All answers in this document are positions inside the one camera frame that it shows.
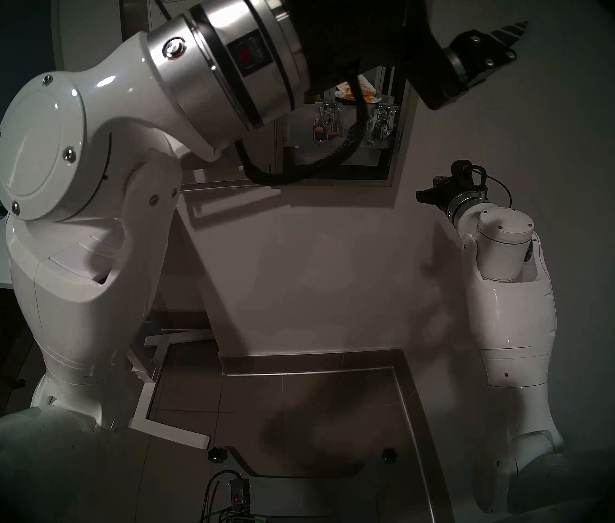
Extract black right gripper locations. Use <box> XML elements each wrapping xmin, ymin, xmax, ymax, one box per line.
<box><xmin>416</xmin><ymin>176</ymin><xmax>490</xmax><ymax>215</ymax></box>

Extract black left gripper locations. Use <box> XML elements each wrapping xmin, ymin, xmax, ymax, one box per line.
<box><xmin>284</xmin><ymin>0</ymin><xmax>529</xmax><ymax>112</ymax></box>

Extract stainless steel dispenser door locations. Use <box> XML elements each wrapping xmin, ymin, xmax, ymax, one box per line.
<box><xmin>120</xmin><ymin>0</ymin><xmax>282</xmax><ymax>191</ymax></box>

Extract grey robot base platform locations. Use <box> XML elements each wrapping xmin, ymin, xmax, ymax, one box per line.
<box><xmin>208</xmin><ymin>445</ymin><xmax>436</xmax><ymax>523</ymax></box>

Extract stainless steel dispenser cabinet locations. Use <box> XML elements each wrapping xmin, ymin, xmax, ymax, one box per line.
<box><xmin>275</xmin><ymin>64</ymin><xmax>423</xmax><ymax>188</ymax></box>

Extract chrome dispensing lever mechanism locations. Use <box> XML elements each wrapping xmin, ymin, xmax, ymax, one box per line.
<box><xmin>313</xmin><ymin>104</ymin><xmax>347</xmax><ymax>145</ymax></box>
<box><xmin>367</xmin><ymin>104</ymin><xmax>399</xmax><ymax>147</ymax></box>

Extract orange flower print pad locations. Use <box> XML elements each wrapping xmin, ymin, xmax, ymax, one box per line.
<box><xmin>339</xmin><ymin>75</ymin><xmax>381</xmax><ymax>104</ymax></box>

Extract black power box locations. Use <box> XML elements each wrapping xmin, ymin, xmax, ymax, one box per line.
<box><xmin>230</xmin><ymin>477</ymin><xmax>251</xmax><ymax>509</ymax></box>

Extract white overbed table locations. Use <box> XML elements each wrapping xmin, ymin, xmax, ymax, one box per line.
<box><xmin>0</xmin><ymin>222</ymin><xmax>215</xmax><ymax>451</ymax></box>

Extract thin black right camera cable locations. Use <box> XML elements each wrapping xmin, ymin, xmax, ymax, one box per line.
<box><xmin>471</xmin><ymin>167</ymin><xmax>512</xmax><ymax>209</ymax></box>

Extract thick black coiled cable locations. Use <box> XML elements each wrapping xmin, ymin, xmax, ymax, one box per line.
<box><xmin>237</xmin><ymin>59</ymin><xmax>369</xmax><ymax>186</ymax></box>

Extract black base cable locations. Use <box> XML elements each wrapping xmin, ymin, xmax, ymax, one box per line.
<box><xmin>201</xmin><ymin>469</ymin><xmax>243</xmax><ymax>523</ymax></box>

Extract green cable bundle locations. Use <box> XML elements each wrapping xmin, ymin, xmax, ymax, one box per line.
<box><xmin>198</xmin><ymin>504</ymin><xmax>273</xmax><ymax>523</ymax></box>

